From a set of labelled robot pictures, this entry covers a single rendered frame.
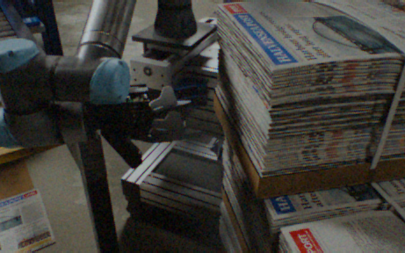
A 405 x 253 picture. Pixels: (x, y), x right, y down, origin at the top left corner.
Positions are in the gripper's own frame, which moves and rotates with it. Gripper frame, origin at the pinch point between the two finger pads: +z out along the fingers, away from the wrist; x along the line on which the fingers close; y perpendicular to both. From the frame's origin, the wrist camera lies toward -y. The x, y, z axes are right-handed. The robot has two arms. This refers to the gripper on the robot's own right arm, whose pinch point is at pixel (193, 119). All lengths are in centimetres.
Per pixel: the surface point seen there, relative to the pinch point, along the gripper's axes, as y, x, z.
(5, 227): -85, 63, -71
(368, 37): 20.6, -15.2, 23.0
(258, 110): 11.8, -17.8, 6.5
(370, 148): 5.0, -21.2, 23.9
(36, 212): -85, 70, -60
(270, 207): -2.7, -23.3, 7.8
